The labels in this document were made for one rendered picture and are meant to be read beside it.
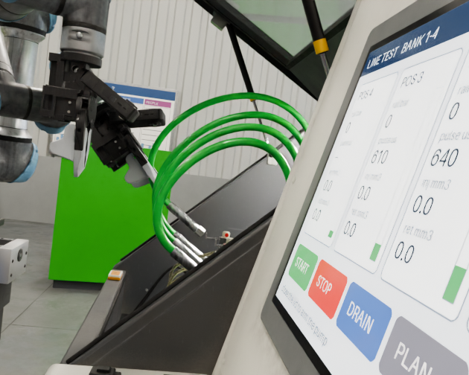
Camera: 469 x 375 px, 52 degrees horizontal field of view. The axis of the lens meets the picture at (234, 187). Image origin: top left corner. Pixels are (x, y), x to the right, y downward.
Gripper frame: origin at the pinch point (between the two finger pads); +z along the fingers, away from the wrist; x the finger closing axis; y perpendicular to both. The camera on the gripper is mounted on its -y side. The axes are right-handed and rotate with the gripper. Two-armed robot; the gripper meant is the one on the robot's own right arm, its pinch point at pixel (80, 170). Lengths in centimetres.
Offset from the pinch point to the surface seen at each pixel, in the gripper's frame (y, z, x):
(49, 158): 169, 24, -665
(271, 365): -28, 14, 46
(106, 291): -4.5, 27.9, -21.6
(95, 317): -5.0, 27.9, -4.0
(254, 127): -29.4, -11.5, 4.8
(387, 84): -34, -13, 49
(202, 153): -20.6, -5.7, 12.8
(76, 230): 60, 70, -335
